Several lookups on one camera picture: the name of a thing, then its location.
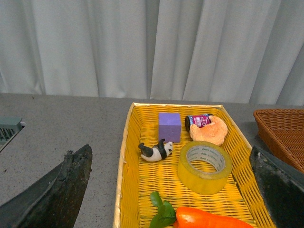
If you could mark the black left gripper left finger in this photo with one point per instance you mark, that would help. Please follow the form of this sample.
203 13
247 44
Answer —
54 201

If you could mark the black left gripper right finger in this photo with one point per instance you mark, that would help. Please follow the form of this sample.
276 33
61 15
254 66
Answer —
281 187

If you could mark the yellow packing tape roll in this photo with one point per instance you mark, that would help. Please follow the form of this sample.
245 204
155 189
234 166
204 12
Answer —
202 182

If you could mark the yellow woven basket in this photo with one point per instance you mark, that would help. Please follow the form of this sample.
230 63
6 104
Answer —
137 178

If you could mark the brown wicker basket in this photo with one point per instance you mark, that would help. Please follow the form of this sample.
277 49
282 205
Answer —
282 130

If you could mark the toy bread croissant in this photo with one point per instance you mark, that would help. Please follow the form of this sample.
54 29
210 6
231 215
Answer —
214 132

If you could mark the grey-green vent fixture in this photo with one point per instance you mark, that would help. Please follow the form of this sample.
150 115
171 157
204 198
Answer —
9 128

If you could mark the orange bell pepper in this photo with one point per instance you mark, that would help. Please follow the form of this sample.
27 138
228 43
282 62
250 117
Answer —
187 217

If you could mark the green leaf sprig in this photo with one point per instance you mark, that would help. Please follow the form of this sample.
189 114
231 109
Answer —
165 215

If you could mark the panda figurine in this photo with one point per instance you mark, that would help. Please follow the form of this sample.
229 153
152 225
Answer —
156 153

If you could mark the purple foam cube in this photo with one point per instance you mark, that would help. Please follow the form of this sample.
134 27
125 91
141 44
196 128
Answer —
169 127

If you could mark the white curtain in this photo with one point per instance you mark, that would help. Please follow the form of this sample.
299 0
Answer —
240 51

